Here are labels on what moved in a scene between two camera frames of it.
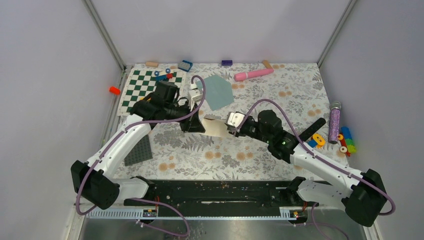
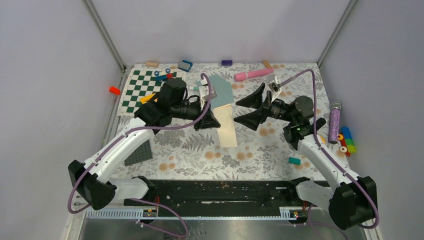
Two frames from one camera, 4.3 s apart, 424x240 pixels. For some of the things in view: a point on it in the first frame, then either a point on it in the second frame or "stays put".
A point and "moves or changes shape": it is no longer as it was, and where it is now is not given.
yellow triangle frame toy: [148, 100] stays put
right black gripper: [240, 133] to [252, 120]
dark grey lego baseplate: [141, 152] stays put
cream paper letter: [216, 127] moves or changes shape
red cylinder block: [115, 90] stays put
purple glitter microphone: [334, 122] stays put
